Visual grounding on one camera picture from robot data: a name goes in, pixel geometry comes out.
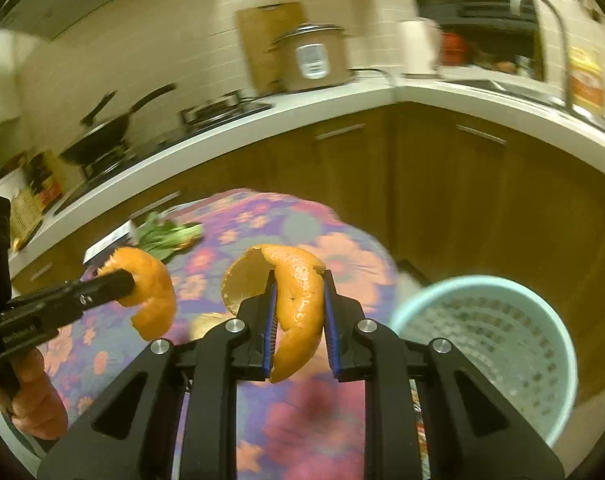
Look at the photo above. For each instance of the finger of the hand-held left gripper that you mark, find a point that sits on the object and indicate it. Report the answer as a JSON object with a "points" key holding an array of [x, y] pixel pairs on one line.
{"points": [[92, 292]]}

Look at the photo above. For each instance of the white electric kettle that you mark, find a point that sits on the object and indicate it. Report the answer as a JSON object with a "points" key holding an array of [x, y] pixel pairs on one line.
{"points": [[420, 47]]}

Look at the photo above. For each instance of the light blue plastic basket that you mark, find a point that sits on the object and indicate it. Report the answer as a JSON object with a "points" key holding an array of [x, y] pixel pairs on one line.
{"points": [[507, 360]]}

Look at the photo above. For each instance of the yellow detergent bottle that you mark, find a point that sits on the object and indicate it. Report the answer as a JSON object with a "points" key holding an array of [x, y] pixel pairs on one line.
{"points": [[587, 82]]}

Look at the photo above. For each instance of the colourful carton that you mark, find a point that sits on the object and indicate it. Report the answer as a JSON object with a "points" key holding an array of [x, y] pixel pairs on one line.
{"points": [[37, 190]]}

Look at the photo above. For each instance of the small orange peel piece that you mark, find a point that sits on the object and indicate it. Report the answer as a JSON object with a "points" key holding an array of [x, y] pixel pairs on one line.
{"points": [[207, 324]]}

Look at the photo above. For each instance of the wooden base cabinet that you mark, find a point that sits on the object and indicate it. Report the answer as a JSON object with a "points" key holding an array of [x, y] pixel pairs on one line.
{"points": [[432, 185]]}

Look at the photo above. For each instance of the person's left hand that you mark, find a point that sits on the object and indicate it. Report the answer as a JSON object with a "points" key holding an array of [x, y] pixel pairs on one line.
{"points": [[37, 405]]}

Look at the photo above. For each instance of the black wok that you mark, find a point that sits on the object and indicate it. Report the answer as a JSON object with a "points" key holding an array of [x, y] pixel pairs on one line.
{"points": [[102, 135]]}

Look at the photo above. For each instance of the wooden cutting board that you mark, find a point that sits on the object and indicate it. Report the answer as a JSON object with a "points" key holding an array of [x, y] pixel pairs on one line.
{"points": [[257, 35]]}

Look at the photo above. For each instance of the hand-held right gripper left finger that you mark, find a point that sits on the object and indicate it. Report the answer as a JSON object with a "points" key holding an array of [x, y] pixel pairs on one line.
{"points": [[268, 340]]}

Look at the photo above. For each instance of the steel sink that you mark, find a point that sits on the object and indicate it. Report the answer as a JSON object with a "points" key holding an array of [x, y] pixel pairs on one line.
{"points": [[522, 89]]}

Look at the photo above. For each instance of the red container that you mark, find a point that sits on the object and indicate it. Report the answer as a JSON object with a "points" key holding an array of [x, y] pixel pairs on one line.
{"points": [[454, 49]]}

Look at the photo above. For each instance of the floral purple cloth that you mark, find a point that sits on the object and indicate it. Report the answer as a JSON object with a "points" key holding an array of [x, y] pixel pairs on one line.
{"points": [[302, 420]]}

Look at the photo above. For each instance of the green leafy vegetable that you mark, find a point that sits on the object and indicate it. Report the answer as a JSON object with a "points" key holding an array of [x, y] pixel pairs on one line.
{"points": [[167, 237]]}

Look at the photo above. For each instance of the curled orange peel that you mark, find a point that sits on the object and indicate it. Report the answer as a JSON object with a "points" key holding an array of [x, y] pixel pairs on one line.
{"points": [[155, 292]]}

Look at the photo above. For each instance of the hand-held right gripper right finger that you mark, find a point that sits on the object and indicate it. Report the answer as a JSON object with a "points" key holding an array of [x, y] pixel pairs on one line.
{"points": [[331, 340]]}

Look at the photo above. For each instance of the black gas stove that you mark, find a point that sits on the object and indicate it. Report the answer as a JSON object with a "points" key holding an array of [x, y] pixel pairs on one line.
{"points": [[217, 110]]}

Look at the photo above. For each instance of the beige rice cooker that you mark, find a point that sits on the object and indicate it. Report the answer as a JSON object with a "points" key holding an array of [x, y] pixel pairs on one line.
{"points": [[312, 55]]}

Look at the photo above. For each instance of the large orange peel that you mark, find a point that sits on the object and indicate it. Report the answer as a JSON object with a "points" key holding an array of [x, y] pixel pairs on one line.
{"points": [[297, 300]]}

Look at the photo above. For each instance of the steel kitchen faucet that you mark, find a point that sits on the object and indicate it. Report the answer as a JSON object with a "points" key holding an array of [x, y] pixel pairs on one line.
{"points": [[557, 35]]}

